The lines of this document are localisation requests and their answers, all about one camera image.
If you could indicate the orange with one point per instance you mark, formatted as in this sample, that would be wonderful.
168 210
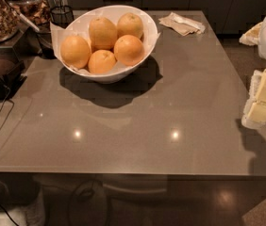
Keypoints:
75 51
130 24
101 61
129 50
103 33

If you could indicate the white ceramic bowl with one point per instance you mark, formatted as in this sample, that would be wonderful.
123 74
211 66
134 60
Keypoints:
114 76

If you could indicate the crumpled paper napkins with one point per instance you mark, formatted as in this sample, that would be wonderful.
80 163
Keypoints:
182 25

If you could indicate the black appliance on left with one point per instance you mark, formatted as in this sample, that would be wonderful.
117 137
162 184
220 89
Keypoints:
11 75

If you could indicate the black wire cup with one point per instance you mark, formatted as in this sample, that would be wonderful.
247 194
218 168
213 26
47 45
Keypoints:
62 16

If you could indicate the white handled utensil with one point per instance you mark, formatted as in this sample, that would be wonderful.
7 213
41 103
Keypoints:
22 17

